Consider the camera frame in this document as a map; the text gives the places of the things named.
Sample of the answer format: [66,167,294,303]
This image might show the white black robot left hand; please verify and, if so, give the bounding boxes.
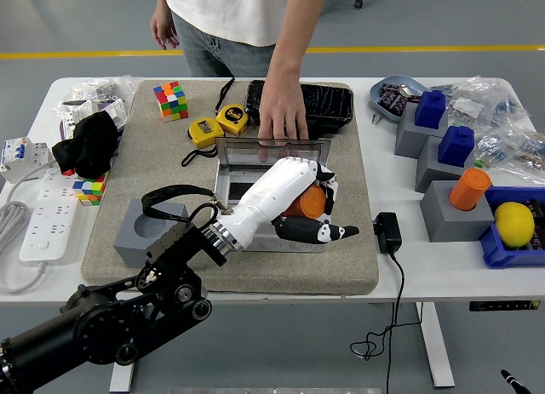
[217,156,361,253]

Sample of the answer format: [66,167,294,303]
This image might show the grey block holder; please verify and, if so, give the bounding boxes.
[415,134,476,195]
[112,197,191,270]
[393,100,450,159]
[419,180,497,243]

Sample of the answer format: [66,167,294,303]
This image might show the yellow tape measure clear window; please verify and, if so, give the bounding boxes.
[181,117,226,168]

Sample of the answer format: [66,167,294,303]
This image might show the black table control panel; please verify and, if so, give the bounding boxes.
[468,300,542,313]

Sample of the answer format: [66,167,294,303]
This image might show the dark packets in bin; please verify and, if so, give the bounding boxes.
[525,197,545,253]

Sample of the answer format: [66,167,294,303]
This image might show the yellow tape measure 5m print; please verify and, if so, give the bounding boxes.
[215,77,251,136]

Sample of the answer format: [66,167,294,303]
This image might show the white table leg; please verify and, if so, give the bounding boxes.
[108,360,137,393]
[414,302,455,389]

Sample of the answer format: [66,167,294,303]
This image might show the clear bag of components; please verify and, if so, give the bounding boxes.
[472,128,545,177]

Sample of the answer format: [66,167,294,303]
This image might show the small clear parts bag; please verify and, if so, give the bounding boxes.
[429,83,459,100]

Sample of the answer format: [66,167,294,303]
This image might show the black adapter cord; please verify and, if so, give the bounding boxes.
[349,251,425,394]

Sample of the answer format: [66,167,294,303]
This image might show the clear bag of dark screws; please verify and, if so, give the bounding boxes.
[67,75,140,105]

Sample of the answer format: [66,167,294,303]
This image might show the grey electrical enclosure box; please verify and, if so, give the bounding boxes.
[209,159,334,254]

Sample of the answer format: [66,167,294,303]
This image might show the orange cylinder battery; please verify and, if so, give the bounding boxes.
[284,185,328,220]
[448,168,492,212]

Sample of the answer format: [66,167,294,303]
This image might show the white circuit breaker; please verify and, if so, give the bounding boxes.
[0,136,55,185]

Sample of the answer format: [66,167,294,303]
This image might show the person's left hand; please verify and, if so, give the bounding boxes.
[257,76,310,146]

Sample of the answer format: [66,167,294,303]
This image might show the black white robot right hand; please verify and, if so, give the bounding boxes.
[500,368,533,394]

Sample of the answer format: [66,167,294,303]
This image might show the person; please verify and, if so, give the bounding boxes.
[163,0,330,78]

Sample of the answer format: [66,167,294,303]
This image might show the large clear parts bag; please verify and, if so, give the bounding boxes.
[447,76,532,130]

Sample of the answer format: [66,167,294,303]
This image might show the black power adapter plug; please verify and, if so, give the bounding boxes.
[372,211,403,255]

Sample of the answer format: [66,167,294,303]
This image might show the yellow lemon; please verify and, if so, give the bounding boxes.
[493,201,536,248]

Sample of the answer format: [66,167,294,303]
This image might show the blue storage bin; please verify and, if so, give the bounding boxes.
[478,185,545,270]

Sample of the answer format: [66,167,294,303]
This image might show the blue plastic block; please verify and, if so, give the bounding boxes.
[414,89,448,129]
[437,125,476,167]

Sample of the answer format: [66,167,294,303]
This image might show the silver brown wrapped item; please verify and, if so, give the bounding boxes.
[398,83,422,103]

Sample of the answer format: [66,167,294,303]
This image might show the multicolour puzzle cube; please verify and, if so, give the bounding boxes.
[72,172,108,208]
[152,80,190,123]

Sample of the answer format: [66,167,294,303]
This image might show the transparent hinged box lid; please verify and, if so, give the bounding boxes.
[214,137,333,179]

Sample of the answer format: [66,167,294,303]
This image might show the person's right hand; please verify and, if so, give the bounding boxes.
[150,9,181,51]

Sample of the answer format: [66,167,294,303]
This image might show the black plastic tray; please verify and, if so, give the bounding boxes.
[245,79,355,134]

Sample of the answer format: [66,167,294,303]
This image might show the white purple paper packet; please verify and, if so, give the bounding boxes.
[57,97,129,142]

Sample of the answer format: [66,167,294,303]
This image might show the white power strip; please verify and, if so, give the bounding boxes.
[19,167,83,264]

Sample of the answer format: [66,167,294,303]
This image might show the grey-brown mat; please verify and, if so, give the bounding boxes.
[80,78,380,296]

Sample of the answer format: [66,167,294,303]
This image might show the grey power strip cable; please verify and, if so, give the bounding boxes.
[0,168,55,295]

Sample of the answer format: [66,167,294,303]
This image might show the black cloth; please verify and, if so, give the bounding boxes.
[51,111,122,180]

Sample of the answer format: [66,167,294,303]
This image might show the blue-grey dish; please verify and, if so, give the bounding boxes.
[369,74,429,124]

